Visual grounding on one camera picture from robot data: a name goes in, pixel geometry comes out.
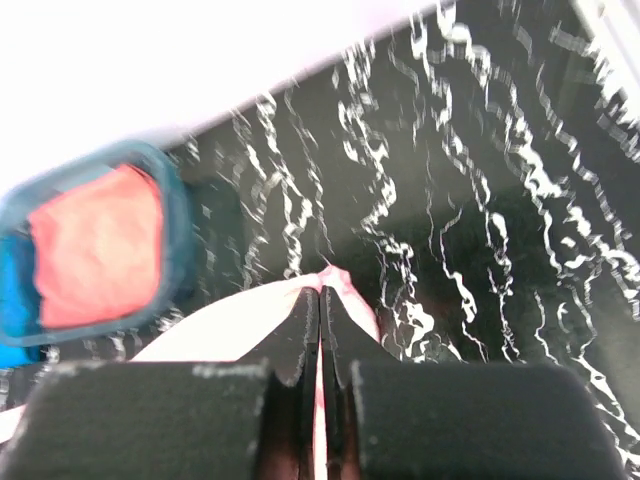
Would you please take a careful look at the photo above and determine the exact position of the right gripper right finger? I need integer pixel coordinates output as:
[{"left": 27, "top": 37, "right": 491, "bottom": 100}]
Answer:
[{"left": 319, "top": 287, "right": 625, "bottom": 479}]

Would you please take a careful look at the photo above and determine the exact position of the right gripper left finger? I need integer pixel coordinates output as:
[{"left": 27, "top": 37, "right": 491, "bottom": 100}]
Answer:
[{"left": 1, "top": 288, "right": 320, "bottom": 479}]

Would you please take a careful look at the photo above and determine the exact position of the pink t shirt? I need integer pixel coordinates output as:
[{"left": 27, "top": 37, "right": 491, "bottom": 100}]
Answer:
[{"left": 0, "top": 264, "right": 384, "bottom": 480}]

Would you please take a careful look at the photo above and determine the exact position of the folded coral red t shirt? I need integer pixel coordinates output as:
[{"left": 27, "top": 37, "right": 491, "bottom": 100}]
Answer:
[{"left": 29, "top": 165, "right": 164, "bottom": 329}]

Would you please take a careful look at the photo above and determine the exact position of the clear blue plastic bin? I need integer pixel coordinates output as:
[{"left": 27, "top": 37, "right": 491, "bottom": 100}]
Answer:
[{"left": 1, "top": 140, "right": 195, "bottom": 347}]

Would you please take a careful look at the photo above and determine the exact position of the black marble pattern mat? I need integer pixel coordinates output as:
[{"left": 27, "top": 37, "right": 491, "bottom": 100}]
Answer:
[{"left": 1, "top": 1, "right": 639, "bottom": 479}]

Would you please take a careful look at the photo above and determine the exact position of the folded blue t shirt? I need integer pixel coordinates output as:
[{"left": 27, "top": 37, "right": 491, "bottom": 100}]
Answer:
[{"left": 1, "top": 233, "right": 43, "bottom": 369}]

